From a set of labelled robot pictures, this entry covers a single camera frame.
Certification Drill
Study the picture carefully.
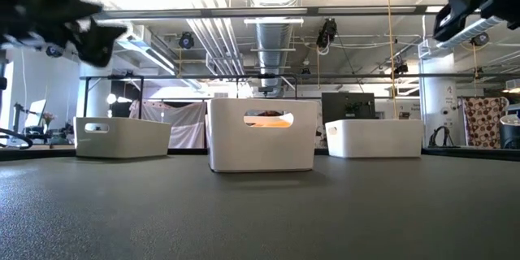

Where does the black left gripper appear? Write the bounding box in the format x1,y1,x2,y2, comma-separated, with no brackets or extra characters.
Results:
0,0,128,66

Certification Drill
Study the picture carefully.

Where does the white plastic basket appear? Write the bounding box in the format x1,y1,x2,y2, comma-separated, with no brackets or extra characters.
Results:
206,97,320,174
324,119,425,159
73,116,173,160

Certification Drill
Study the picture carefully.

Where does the yellow lemon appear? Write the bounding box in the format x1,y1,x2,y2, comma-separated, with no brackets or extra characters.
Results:
243,115,294,128

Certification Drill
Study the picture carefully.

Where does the white round column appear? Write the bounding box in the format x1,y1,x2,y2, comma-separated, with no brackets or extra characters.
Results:
76,58,113,118
418,38,459,148

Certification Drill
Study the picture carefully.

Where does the white computer screen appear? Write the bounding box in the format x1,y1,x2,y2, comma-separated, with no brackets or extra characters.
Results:
23,98,48,128

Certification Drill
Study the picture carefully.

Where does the polka dot patterned cloth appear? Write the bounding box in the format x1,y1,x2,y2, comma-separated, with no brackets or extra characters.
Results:
461,96,510,150

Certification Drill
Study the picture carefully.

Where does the white hanging sheet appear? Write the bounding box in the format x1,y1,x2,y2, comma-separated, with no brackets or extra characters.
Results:
128,100,207,150

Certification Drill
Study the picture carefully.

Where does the black hanging ceiling device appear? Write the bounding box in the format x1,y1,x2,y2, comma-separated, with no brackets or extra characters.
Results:
315,17,339,56

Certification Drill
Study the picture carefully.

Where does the grey round bin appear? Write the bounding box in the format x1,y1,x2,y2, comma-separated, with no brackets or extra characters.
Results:
498,113,520,150

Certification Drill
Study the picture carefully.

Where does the yellow hanging cord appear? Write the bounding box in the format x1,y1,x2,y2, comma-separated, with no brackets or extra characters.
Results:
383,0,399,121

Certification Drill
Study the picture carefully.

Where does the black metal rack frame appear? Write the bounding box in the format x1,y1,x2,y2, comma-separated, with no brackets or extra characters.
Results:
79,72,298,121

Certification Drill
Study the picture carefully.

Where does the grey overhead frame beam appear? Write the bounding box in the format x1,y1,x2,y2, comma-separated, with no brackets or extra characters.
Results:
95,4,444,20

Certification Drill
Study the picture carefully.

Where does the silver ceiling air duct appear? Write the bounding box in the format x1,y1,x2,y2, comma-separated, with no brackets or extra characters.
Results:
243,0,305,90

